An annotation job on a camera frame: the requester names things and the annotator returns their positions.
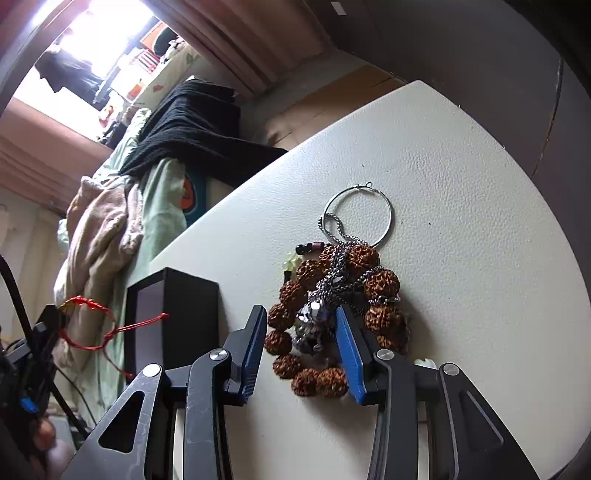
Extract light green bedsheet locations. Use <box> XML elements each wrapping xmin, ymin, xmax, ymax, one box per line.
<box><xmin>58</xmin><ymin>106</ymin><xmax>208</xmax><ymax>416</ymax></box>

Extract beige blanket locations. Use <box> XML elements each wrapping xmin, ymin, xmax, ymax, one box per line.
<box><xmin>53</xmin><ymin>175</ymin><xmax>145</xmax><ymax>366</ymax></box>

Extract black jewelry box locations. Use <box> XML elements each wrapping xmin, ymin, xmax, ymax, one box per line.
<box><xmin>126</xmin><ymin>267</ymin><xmax>221</xmax><ymax>377</ymax></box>

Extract teal orange print pillow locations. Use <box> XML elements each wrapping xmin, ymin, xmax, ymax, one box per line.
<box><xmin>181</xmin><ymin>167</ymin><xmax>208</xmax><ymax>228</ymax></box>

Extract person's left hand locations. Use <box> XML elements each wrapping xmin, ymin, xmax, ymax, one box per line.
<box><xmin>28</xmin><ymin>415</ymin><xmax>75</xmax><ymax>480</ymax></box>

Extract pink curtain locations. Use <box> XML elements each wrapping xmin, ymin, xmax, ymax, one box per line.
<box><xmin>152</xmin><ymin>0</ymin><xmax>334</xmax><ymax>99</ymax></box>

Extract red string bracelet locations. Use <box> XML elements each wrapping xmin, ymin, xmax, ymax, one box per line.
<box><xmin>58</xmin><ymin>295</ymin><xmax>170</xmax><ymax>377</ymax></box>

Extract large silver hoop earring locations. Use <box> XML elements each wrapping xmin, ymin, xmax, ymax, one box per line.
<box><xmin>322</xmin><ymin>181</ymin><xmax>396</xmax><ymax>248</ymax></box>

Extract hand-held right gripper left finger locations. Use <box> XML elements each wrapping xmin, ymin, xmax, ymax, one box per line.
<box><xmin>60</xmin><ymin>305</ymin><xmax>269</xmax><ymax>480</ymax></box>

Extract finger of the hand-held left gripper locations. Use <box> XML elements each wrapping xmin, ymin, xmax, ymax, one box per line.
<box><xmin>25</xmin><ymin>304</ymin><xmax>70</xmax><ymax>370</ymax></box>

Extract silver chain necklace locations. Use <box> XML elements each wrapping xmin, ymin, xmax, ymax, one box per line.
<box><xmin>293</xmin><ymin>216</ymin><xmax>402</xmax><ymax>355</ymax></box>

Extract dark hanging clothes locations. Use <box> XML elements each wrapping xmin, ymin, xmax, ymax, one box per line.
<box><xmin>34</xmin><ymin>46</ymin><xmax>108</xmax><ymax>95</ymax></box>

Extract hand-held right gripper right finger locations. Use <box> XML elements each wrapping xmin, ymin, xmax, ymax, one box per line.
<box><xmin>335</xmin><ymin>305</ymin><xmax>541</xmax><ymax>480</ymax></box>

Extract dark bead bracelet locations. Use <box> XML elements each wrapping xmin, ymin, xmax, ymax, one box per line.
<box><xmin>283</xmin><ymin>240</ymin><xmax>329</xmax><ymax>282</ymax></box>

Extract brown rudraksha bead bracelet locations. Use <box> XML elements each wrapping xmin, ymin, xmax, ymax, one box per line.
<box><xmin>265</xmin><ymin>244</ymin><xmax>410</xmax><ymax>398</ymax></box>

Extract black knit cloth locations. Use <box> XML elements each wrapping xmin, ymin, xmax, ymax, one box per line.
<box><xmin>117</xmin><ymin>79</ymin><xmax>289</xmax><ymax>188</ymax></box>

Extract black cable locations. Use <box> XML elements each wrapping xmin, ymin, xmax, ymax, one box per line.
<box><xmin>0</xmin><ymin>255</ymin><xmax>35</xmax><ymax>335</ymax></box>

